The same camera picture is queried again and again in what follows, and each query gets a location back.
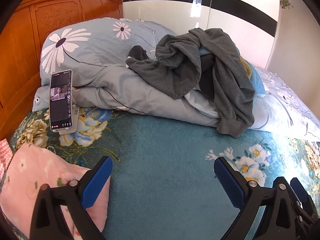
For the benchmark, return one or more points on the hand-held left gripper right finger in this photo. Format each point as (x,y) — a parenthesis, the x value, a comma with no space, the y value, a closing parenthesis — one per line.
(228,185)

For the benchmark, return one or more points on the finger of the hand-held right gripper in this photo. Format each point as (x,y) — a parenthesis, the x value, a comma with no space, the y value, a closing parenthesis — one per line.
(299,192)

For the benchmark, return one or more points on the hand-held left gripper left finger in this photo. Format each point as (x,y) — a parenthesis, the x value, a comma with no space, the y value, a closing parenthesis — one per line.
(97,180)

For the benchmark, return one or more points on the grey sweatshirt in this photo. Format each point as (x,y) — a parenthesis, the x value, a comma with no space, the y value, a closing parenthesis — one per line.
(180,67)

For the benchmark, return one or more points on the white phone stand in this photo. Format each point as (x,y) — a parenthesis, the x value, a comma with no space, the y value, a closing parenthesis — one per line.
(75,120)

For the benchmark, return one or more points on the teal floral blanket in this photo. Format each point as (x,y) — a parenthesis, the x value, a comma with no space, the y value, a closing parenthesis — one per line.
(162,167)

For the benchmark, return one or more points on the pink fleece cloth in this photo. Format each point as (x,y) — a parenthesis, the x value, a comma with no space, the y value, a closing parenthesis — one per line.
(27,170)

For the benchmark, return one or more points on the smartphone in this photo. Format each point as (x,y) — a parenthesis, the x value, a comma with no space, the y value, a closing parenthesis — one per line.
(60,100)

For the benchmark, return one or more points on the pink checkered cloth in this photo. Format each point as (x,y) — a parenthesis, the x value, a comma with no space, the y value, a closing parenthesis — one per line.
(5,155)

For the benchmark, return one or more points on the light blue pillow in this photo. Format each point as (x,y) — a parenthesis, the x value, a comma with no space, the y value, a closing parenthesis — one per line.
(41,97)

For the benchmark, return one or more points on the white floral bedsheet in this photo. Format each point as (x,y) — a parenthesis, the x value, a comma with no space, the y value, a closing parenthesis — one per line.
(287,92)

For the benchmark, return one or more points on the blue garment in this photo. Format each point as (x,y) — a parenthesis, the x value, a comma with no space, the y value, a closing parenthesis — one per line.
(256,82)

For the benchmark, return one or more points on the dark grey garment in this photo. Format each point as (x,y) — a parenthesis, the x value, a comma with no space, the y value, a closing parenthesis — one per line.
(207,75)

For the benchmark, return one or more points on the yellow garment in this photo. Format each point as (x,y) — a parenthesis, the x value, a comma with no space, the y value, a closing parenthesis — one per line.
(246,67)

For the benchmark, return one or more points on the daisy print grey-blue quilt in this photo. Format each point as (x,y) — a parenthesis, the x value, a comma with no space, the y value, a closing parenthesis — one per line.
(100,45)

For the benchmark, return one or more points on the wooden headboard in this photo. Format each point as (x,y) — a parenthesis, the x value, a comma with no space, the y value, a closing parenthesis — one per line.
(25,42)

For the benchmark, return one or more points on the white wardrobe with black stripe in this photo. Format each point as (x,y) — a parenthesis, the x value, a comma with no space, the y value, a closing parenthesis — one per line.
(162,7)

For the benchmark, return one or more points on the plant wall sticker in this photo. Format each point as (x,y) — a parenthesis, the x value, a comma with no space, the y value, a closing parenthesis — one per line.
(286,1)

